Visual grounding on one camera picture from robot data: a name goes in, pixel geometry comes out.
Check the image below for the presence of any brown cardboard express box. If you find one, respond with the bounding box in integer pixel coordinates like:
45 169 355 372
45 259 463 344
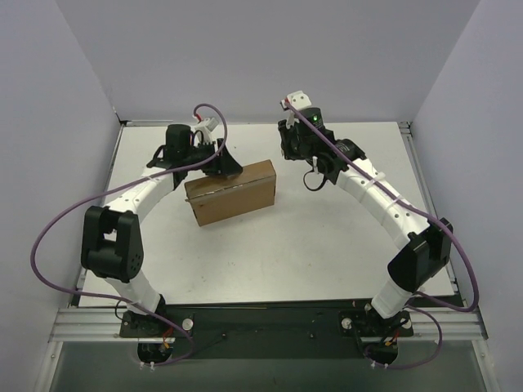
185 160 277 226

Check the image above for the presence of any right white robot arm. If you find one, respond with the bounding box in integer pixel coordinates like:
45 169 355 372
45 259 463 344
278 107 450 319

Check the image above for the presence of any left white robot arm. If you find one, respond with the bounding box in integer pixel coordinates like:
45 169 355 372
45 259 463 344
81 118 243 336

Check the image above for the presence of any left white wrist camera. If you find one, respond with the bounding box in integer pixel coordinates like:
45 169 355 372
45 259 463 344
194 118 219 144

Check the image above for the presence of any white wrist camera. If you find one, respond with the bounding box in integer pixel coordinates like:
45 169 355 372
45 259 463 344
280 91 312 128
194 118 219 144

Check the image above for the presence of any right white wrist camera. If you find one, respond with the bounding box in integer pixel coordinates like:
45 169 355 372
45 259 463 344
280 91 312 128

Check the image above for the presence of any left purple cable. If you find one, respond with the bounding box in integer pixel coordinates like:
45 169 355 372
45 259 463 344
31 104 230 367

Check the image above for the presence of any purple cable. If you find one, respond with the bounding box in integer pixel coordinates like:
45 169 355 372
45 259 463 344
31 104 230 367
281 100 481 371

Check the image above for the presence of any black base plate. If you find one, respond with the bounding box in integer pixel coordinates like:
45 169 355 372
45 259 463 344
122 300 409 362

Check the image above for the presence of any aluminium front rail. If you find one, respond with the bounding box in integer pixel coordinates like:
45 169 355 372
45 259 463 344
49 308 487 343

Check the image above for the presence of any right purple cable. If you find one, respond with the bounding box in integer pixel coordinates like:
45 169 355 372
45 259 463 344
281 100 481 371

